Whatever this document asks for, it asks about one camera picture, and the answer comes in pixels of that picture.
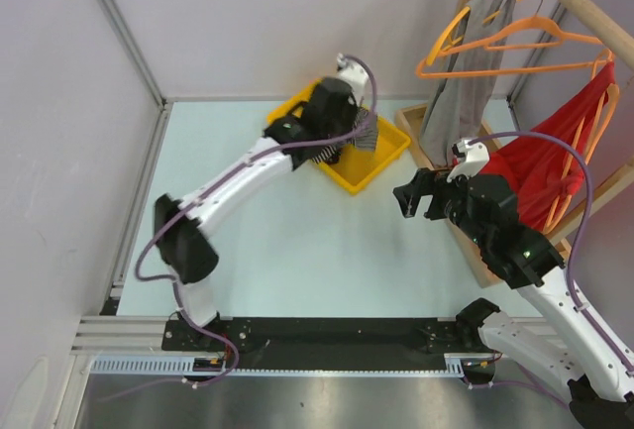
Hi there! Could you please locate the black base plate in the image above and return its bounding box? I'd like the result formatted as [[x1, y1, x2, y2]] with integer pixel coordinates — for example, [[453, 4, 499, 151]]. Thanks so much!
[[161, 317, 501, 374]]

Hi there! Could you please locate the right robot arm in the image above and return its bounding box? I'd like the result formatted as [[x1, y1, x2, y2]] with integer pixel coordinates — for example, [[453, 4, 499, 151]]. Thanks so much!
[[393, 168, 633, 428]]

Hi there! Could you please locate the red tank top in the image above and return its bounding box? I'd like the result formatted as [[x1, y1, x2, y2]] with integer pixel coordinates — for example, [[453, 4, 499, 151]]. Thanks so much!
[[481, 63, 616, 232]]

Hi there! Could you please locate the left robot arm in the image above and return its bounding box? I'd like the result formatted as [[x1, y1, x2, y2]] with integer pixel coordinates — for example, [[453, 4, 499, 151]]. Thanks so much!
[[151, 70, 375, 350]]

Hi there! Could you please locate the striped tank top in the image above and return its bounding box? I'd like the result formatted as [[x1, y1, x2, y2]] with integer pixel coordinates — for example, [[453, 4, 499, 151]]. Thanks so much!
[[311, 107, 378, 164]]

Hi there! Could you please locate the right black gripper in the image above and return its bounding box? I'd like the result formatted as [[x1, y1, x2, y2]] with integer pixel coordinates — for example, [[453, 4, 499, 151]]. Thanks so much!
[[392, 163, 490, 249]]

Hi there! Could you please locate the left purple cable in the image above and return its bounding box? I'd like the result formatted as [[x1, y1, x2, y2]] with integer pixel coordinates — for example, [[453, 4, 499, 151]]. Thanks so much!
[[136, 54, 380, 390]]

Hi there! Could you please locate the orange hanger with red top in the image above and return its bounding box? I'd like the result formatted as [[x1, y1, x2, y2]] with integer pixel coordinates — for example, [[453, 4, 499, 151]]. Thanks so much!
[[543, 49, 620, 234]]

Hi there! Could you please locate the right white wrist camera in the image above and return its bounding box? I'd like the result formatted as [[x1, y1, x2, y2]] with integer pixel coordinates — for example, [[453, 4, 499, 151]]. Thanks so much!
[[447, 139, 489, 182]]

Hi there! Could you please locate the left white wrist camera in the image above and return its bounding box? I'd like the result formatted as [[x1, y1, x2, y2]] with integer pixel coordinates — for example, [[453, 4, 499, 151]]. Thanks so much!
[[335, 54, 370, 103]]

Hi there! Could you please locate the yellow plastic tray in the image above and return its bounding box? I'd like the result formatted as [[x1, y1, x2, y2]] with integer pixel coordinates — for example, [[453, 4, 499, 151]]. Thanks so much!
[[264, 76, 410, 195]]

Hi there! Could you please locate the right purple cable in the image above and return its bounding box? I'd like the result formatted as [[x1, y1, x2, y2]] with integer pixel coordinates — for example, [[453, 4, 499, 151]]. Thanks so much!
[[463, 131, 634, 408]]

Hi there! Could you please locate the wooden clothes rack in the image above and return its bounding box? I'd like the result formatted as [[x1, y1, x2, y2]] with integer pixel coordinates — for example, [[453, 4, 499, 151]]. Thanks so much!
[[394, 0, 634, 289]]

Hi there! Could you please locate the grey tank top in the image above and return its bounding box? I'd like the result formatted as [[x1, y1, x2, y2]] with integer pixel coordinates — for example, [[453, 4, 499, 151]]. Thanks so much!
[[419, 0, 521, 165]]

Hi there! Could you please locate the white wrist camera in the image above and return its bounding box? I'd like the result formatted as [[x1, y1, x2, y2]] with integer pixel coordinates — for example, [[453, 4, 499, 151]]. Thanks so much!
[[335, 54, 370, 103], [447, 139, 489, 182]]

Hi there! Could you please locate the purple cable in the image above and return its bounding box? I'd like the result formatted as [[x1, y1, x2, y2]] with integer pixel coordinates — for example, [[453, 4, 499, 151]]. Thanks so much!
[[463, 131, 634, 408], [136, 54, 380, 390]]

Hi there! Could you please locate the white cable duct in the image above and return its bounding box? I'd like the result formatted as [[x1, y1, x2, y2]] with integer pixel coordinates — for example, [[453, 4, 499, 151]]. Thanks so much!
[[89, 353, 495, 378]]

